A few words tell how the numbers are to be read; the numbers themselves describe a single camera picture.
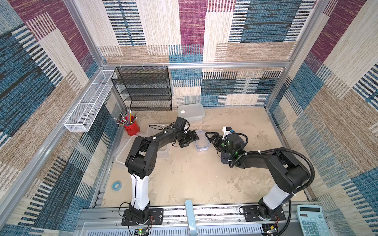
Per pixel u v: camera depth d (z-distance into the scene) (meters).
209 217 0.73
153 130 0.74
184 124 0.83
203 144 0.96
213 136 0.81
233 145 0.71
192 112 1.09
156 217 0.73
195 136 0.88
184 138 0.85
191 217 0.70
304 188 0.48
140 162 0.53
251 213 0.73
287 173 0.47
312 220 0.70
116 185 0.83
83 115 0.72
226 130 0.86
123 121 0.99
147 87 1.09
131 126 1.02
